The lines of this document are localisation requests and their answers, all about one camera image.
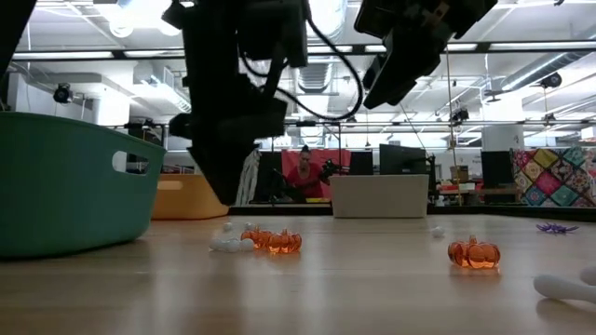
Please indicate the person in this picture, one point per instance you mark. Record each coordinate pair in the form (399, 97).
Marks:
(305, 179)

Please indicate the black background robot arm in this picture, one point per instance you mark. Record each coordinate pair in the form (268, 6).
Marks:
(331, 168)

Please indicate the colourful patchwork quilt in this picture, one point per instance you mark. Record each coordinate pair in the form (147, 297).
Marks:
(554, 177)

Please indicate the white LED light bar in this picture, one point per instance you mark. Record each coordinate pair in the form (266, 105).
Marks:
(463, 47)
(153, 53)
(333, 49)
(540, 45)
(65, 55)

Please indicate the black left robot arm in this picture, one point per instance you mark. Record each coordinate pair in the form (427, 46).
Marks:
(214, 46)

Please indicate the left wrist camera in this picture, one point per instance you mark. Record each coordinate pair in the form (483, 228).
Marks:
(274, 116)

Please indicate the black background truss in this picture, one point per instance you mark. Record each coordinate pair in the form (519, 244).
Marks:
(512, 122)

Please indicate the black ceiling spotlight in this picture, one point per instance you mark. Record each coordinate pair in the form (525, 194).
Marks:
(63, 93)
(551, 80)
(461, 115)
(369, 76)

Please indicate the white green patterned cloth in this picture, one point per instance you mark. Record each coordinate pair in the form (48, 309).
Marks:
(249, 177)

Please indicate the yellow flat box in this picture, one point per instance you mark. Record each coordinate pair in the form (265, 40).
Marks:
(318, 200)

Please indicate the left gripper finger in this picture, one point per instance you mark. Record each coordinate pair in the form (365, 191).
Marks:
(212, 172)
(237, 172)

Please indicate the white building column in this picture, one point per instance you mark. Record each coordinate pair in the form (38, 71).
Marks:
(503, 137)

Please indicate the orange plastic bin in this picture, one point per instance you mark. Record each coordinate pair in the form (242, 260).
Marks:
(181, 205)

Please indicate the silver ceiling air duct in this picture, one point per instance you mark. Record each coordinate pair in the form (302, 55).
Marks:
(333, 14)

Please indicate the red hanging cloth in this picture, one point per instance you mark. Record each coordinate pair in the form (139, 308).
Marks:
(342, 156)

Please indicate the translucent orange plastic pumpkin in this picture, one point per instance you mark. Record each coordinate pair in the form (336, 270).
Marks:
(255, 238)
(285, 244)
(475, 256)

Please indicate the black computer monitor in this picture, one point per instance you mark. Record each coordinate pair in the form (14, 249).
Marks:
(496, 167)
(402, 160)

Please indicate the thin tan pole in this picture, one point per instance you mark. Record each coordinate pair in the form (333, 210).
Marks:
(451, 116)

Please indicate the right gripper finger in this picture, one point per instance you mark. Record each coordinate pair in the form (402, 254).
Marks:
(412, 79)
(391, 79)

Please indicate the teal plastic bin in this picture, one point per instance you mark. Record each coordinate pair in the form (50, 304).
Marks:
(60, 186)

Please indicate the black upright panel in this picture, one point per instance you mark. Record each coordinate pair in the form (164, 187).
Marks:
(267, 167)
(361, 163)

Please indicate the grey plastic bin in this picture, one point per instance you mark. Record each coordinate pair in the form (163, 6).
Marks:
(377, 197)

